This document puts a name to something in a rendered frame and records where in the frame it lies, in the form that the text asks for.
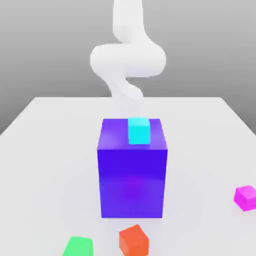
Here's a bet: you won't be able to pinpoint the small cyan cube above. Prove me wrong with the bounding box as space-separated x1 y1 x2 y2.
127 117 151 145

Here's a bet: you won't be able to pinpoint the large purple box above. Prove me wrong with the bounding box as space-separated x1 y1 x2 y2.
96 118 168 219

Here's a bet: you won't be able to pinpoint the small green cube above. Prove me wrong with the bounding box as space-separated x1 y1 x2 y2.
62 236 94 256

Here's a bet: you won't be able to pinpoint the small orange cube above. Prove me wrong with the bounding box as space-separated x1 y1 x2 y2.
118 224 150 256

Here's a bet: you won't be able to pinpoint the small magenta cube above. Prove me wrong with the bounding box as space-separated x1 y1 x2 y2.
233 185 256 212

